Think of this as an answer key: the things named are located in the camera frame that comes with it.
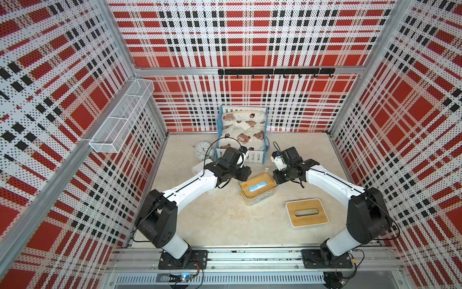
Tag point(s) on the black hook rail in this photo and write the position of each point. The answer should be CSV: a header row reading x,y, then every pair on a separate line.
x,y
278,71

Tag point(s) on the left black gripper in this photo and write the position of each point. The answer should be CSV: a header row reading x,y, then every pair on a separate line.
x,y
244,172

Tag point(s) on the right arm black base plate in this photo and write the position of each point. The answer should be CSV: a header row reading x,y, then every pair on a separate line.
x,y
319,259

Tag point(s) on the clear plastic tissue box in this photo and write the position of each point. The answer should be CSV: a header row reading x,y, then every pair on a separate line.
x,y
257,199

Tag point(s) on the white alarm clock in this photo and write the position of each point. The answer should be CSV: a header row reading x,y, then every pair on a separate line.
x,y
203,150

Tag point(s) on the bamboo slotted lid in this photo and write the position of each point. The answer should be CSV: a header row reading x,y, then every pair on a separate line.
x,y
263,177

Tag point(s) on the green circuit board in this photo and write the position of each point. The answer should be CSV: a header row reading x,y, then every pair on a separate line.
x,y
180,278

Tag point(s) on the white wire mesh shelf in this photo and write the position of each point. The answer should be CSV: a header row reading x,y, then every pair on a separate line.
x,y
129,104

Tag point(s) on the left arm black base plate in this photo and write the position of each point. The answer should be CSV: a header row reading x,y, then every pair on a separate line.
x,y
191,260

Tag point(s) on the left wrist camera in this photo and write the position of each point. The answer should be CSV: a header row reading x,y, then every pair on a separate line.
x,y
244,153

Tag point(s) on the aluminium front rail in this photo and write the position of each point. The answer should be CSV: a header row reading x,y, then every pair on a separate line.
x,y
257,267

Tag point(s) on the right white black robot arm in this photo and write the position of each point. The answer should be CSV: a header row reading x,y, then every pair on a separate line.
x,y
367,215

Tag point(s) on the white tissue box bamboo lid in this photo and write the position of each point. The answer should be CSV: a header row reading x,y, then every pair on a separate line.
x,y
308,212

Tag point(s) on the bear print blanket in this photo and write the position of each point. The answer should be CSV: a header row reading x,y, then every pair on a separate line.
x,y
234,137

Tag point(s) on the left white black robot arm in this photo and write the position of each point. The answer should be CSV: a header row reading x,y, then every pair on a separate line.
x,y
159,214

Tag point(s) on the blue soft tissue pack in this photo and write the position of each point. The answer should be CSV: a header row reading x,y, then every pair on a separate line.
x,y
257,187

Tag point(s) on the blue white toy crib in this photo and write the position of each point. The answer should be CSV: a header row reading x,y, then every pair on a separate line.
x,y
253,156

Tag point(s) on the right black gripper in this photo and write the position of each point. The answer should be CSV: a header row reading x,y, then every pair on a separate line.
x,y
277,177

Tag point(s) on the bear print pillow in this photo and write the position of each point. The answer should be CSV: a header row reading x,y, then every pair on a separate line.
x,y
244,119

